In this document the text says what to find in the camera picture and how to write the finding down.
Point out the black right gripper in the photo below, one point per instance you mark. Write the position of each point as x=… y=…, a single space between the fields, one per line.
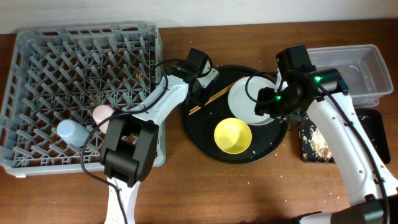
x=265 y=104

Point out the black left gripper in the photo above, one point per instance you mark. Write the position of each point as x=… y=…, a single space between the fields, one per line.
x=208 y=93

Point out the wooden chopstick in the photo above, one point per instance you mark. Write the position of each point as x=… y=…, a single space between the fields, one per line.
x=219 y=94
x=194 y=110

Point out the yellow bowl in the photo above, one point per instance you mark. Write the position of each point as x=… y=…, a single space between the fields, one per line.
x=232 y=136

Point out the pink plastic cup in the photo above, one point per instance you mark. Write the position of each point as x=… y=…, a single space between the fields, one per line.
x=100 y=113

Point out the light blue plastic cup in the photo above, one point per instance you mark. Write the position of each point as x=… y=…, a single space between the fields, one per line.
x=72 y=132

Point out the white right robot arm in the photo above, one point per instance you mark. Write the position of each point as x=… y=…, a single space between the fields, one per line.
x=323 y=96

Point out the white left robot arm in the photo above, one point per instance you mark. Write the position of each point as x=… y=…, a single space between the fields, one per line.
x=130 y=146

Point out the clear plastic waste bin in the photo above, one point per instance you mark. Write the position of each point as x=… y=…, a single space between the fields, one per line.
x=361 y=66

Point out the grey plastic dishwasher rack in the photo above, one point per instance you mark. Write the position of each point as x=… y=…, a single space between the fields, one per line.
x=64 y=73

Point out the round black tray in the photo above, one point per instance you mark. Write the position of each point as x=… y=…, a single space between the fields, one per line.
x=200 y=127

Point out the white round plate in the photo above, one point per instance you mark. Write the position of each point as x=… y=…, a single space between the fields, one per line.
x=240 y=104

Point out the food scraps pile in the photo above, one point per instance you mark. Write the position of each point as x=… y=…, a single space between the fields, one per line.
x=313 y=144

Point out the black rectangular tray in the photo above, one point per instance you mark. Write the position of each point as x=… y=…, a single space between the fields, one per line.
x=371 y=121

